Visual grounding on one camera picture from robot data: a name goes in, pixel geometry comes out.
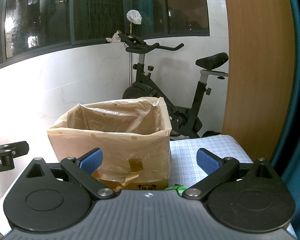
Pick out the white cloth on handlebar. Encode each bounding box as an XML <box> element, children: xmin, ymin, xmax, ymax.
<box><xmin>106</xmin><ymin>30</ymin><xmax>121</xmax><ymax>43</ymax></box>

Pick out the wooden wardrobe panel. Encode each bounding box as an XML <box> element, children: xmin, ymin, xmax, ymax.
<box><xmin>222</xmin><ymin>0</ymin><xmax>295</xmax><ymax>160</ymax></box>

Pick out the plaid bed sheet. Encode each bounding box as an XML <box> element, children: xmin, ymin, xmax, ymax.
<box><xmin>162</xmin><ymin>147</ymin><xmax>295</xmax><ymax>239</ymax></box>

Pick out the cardboard box with plastic liner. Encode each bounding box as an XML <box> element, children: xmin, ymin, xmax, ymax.
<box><xmin>47</xmin><ymin>97</ymin><xmax>172</xmax><ymax>191</ymax></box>

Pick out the white bag on pole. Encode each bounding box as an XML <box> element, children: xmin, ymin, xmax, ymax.
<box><xmin>126</xmin><ymin>9</ymin><xmax>142</xmax><ymax>25</ymax></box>

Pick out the dark window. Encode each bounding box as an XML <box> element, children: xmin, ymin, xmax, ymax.
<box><xmin>0</xmin><ymin>0</ymin><xmax>210</xmax><ymax>68</ymax></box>

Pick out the black exercise bike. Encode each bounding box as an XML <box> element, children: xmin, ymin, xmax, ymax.
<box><xmin>119</xmin><ymin>34</ymin><xmax>229</xmax><ymax>139</ymax></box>

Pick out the green chips bag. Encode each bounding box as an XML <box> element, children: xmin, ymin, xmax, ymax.
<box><xmin>165</xmin><ymin>184</ymin><xmax>188</xmax><ymax>196</ymax></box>

